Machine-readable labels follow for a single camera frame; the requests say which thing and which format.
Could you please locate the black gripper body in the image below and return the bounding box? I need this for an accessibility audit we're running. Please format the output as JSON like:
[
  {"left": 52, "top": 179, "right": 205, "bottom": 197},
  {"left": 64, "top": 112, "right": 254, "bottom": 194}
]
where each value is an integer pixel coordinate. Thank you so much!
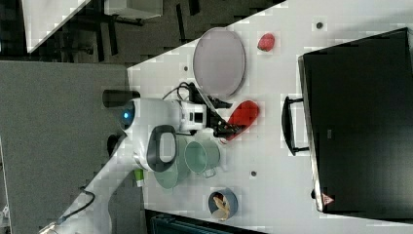
[{"left": 206, "top": 98, "right": 223, "bottom": 137}]

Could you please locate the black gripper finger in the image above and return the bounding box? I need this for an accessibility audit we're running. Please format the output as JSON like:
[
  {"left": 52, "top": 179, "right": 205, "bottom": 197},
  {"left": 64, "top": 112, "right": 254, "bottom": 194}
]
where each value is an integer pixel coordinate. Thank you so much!
[
  {"left": 208, "top": 97, "right": 232, "bottom": 109},
  {"left": 213, "top": 122, "right": 242, "bottom": 137}
]

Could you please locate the red ketchup bottle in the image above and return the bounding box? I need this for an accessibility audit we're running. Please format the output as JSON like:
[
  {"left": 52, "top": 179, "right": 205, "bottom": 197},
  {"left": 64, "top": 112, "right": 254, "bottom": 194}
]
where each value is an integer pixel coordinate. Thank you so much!
[{"left": 220, "top": 100, "right": 259, "bottom": 144}]

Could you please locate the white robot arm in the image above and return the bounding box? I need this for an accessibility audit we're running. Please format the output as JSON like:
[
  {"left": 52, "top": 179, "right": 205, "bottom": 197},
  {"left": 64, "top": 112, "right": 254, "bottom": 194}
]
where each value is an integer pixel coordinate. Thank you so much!
[{"left": 38, "top": 97, "right": 241, "bottom": 234}]

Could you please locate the green mug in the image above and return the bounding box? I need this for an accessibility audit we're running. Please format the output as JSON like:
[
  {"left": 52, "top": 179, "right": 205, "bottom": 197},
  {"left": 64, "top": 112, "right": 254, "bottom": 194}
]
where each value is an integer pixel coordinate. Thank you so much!
[{"left": 184, "top": 140, "right": 220, "bottom": 178}]

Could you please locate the grey round plate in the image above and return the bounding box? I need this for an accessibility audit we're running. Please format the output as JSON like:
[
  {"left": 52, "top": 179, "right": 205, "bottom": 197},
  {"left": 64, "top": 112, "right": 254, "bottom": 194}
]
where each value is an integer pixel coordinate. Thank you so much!
[{"left": 193, "top": 27, "right": 245, "bottom": 98}]

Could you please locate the green oval colander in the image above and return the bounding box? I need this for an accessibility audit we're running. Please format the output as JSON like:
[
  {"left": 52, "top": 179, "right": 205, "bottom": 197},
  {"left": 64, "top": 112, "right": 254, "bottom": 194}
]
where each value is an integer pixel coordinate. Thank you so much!
[{"left": 154, "top": 136, "right": 190, "bottom": 189}]

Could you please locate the blue bowl with peels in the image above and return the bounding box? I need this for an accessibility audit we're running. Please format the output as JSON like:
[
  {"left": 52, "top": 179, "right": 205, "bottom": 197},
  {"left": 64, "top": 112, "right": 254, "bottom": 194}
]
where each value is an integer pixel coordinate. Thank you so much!
[{"left": 207, "top": 188, "right": 239, "bottom": 221}]

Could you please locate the red strawberry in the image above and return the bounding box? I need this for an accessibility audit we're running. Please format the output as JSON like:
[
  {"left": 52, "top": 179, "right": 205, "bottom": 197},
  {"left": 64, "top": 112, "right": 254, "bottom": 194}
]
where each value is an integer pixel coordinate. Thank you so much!
[{"left": 257, "top": 33, "right": 276, "bottom": 52}]

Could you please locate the green marker tube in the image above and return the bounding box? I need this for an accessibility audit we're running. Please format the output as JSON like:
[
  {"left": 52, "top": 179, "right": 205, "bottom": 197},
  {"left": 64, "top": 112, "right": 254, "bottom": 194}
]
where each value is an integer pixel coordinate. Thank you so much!
[{"left": 134, "top": 169, "right": 144, "bottom": 187}]

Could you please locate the black cylinder cup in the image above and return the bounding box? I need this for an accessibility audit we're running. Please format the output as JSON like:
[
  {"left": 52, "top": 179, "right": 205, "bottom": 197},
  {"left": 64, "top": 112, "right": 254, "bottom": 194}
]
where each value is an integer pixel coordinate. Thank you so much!
[{"left": 106, "top": 135, "right": 120, "bottom": 156}]

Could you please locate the dark teal crate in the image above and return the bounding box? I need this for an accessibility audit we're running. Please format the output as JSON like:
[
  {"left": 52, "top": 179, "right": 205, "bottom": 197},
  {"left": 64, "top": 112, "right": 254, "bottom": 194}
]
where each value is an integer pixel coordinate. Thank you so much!
[{"left": 149, "top": 214, "right": 247, "bottom": 234}]

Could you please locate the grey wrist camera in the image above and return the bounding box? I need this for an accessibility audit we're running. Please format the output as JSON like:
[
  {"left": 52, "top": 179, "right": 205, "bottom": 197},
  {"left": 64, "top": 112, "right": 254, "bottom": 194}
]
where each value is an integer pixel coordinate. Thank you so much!
[{"left": 189, "top": 83, "right": 215, "bottom": 112}]

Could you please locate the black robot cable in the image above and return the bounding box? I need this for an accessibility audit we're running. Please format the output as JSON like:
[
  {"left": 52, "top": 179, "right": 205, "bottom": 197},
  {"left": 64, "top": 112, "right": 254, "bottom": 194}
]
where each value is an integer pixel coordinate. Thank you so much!
[{"left": 162, "top": 81, "right": 196, "bottom": 101}]

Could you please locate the black oven door handle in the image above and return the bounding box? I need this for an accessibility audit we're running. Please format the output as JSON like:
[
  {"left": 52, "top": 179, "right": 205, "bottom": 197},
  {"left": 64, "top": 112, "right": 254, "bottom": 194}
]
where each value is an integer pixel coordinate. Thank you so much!
[{"left": 282, "top": 97, "right": 310, "bottom": 156}]

